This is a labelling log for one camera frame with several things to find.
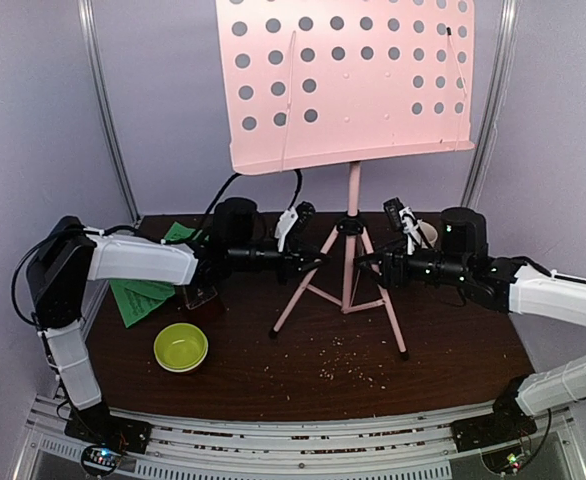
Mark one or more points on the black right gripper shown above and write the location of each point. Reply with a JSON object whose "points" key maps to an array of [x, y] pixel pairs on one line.
{"points": [[388, 265]]}

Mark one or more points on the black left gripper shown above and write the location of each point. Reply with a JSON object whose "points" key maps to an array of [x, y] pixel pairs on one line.
{"points": [[285, 267]]}

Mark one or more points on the brown wooden metronome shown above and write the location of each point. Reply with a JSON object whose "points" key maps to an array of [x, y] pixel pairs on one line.
{"points": [[203, 301]]}

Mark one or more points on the pink music stand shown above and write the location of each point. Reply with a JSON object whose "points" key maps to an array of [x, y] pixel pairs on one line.
{"points": [[320, 83]]}

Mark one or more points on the green sheet music page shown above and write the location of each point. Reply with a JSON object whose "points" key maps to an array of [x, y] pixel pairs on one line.
{"points": [[178, 234], [137, 299]]}

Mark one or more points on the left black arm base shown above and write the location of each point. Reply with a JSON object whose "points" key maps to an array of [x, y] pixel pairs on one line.
{"points": [[97, 425]]}

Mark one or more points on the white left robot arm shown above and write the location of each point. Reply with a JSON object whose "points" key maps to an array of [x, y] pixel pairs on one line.
{"points": [[59, 268]]}

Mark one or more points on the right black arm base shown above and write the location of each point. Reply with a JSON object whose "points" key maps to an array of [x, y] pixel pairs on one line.
{"points": [[506, 422]]}

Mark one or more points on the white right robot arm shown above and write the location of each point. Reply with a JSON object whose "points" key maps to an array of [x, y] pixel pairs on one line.
{"points": [[514, 285]]}

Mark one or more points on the white floral ceramic mug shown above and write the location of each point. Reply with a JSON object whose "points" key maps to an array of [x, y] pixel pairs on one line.
{"points": [[429, 234]]}

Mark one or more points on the green plastic bowl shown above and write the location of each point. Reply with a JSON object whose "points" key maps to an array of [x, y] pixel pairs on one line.
{"points": [[180, 348]]}

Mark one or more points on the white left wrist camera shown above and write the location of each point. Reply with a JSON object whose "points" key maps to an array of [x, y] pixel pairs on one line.
{"points": [[291, 223]]}

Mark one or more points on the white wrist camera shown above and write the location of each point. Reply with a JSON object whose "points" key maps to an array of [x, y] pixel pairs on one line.
{"points": [[291, 223], [401, 219]]}

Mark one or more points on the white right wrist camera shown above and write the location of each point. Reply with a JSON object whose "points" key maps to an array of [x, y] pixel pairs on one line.
{"points": [[401, 219]]}

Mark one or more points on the right aluminium frame post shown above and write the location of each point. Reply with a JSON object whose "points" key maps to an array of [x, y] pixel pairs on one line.
{"points": [[497, 94]]}

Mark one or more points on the aluminium frame post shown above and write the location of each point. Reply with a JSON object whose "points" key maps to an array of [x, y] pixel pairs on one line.
{"points": [[497, 94], [90, 35]]}

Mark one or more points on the left aluminium frame post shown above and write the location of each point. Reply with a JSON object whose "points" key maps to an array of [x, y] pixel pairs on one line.
{"points": [[90, 35]]}

